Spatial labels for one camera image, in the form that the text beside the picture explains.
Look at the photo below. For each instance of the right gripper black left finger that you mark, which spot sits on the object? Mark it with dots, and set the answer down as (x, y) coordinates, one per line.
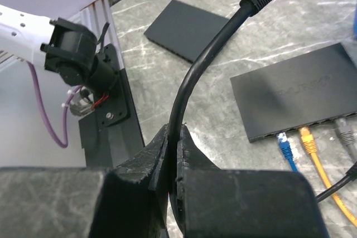
(129, 200)

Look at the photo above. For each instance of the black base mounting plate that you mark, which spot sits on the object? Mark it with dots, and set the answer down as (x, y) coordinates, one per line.
(111, 134)

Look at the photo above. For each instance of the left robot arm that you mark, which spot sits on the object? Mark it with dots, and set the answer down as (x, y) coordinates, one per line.
(60, 46)

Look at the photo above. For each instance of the black network switch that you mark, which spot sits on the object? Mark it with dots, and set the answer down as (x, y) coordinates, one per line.
(308, 89)

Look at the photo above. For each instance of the aluminium frame rail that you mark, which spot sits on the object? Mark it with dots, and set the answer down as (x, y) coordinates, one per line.
(93, 16)

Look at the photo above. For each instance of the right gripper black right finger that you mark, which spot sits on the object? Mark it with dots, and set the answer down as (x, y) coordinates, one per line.
(208, 201)

